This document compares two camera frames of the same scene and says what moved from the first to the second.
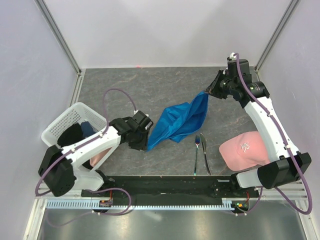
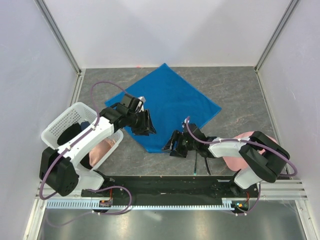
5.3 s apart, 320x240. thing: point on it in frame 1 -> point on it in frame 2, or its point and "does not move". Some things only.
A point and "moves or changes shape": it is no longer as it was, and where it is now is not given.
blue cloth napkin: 177,121 moves or changes shape
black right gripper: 216,92 -> 177,136
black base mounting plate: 174,188 does not move
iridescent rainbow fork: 197,142 does not move
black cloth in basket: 72,133 does not move
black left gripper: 142,145 -> 146,127
